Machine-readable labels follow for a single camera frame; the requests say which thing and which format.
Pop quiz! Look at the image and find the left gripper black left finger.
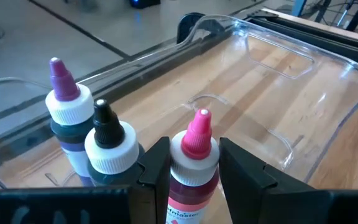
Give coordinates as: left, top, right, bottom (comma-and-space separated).
128, 136, 172, 224

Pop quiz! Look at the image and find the black device blue light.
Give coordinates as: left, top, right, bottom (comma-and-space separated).
128, 0, 162, 9

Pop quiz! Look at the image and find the metal side table frame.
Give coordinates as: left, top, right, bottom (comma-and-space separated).
290, 0, 358, 35

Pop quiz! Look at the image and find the clear plastic bin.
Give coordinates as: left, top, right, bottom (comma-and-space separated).
0, 14, 358, 190

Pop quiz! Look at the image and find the black table clamp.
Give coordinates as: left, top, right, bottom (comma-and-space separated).
176, 12, 206, 44

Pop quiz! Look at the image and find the black aluminium table frame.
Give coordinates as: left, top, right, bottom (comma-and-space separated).
0, 9, 358, 169

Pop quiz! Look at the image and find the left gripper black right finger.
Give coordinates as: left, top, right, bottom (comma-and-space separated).
218, 137, 316, 224

